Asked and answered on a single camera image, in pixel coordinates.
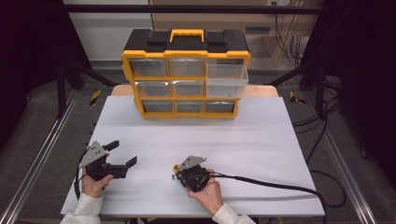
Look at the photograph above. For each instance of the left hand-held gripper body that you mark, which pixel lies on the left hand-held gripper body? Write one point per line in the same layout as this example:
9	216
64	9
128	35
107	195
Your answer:
93	155

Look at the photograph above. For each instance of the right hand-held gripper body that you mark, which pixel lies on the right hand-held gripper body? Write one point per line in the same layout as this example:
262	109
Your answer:
193	177

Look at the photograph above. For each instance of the yellow round magnet disc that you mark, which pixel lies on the yellow round magnet disc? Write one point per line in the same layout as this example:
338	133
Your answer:
175	169

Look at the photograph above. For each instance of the clear organizer drawer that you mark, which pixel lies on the clear organizer drawer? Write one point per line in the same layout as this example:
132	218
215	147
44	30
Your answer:
153	89
227	81

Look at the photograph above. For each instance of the yellow black drawer cabinet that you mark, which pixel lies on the yellow black drawer cabinet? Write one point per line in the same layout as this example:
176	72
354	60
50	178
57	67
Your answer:
186	53

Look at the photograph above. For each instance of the person's right hand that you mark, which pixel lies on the person's right hand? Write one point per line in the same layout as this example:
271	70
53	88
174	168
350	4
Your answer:
211	196

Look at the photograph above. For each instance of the person's left hand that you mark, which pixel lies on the person's left hand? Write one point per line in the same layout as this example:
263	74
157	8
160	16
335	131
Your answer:
95	188

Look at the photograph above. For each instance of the yellow black hazard tape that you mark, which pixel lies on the yellow black hazard tape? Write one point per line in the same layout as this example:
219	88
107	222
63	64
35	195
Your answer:
292	97
95	97

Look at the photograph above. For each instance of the black metal stand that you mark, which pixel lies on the black metal stand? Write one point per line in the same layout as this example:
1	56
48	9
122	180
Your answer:
61	90
320	93

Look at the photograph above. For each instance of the grid of clear plastic drawers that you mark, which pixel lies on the grid of clear plastic drawers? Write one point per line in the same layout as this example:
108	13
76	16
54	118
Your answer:
186	67

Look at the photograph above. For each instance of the wooden table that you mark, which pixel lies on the wooden table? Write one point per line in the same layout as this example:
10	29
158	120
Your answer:
264	90

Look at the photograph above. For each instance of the black curtain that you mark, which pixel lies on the black curtain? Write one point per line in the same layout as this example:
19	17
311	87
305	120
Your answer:
28	62
367	77

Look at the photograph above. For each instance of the aluminium floor rail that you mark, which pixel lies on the aluminium floor rail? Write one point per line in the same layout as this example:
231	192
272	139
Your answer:
355	194
37	161

